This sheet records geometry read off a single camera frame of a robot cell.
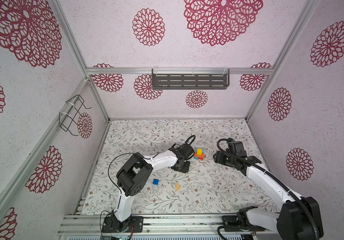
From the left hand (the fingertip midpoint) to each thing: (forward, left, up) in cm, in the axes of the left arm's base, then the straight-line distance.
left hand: (183, 170), depth 92 cm
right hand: (+4, -20, +12) cm, 23 cm away
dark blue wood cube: (-7, +16, 0) cm, 18 cm away
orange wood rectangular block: (+9, -12, +1) cm, 15 cm away
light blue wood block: (+13, -14, +2) cm, 20 cm away
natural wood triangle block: (-10, +4, 0) cm, 11 cm away
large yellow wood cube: (+10, -11, +5) cm, 16 cm away
